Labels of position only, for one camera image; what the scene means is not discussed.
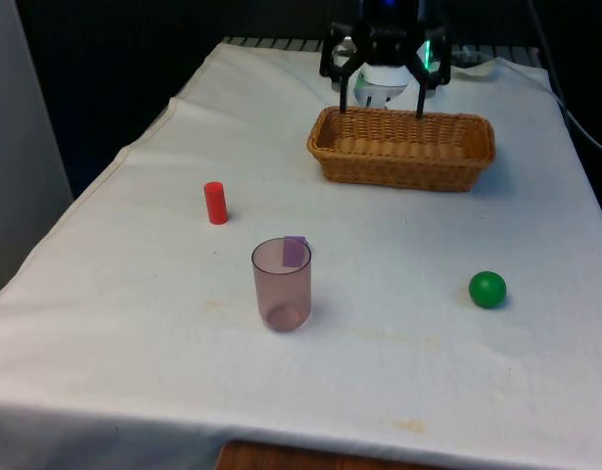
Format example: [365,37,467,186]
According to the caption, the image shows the black cable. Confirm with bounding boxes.
[529,0,602,156]

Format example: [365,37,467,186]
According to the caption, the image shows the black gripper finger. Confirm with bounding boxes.
[406,23,452,121]
[319,21,368,116]

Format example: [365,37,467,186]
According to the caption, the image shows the red cylinder block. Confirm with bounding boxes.
[203,180,229,226]

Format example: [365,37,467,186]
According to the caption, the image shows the green ball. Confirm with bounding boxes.
[468,270,508,310]

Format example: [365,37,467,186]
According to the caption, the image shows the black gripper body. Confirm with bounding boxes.
[358,0,427,68]

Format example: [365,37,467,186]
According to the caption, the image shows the purple triangular block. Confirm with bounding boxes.
[282,235,310,268]

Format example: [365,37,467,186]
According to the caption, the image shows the wicker basket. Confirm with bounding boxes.
[306,106,497,193]

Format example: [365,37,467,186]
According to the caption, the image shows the see-through pink cup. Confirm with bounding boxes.
[251,237,313,335]

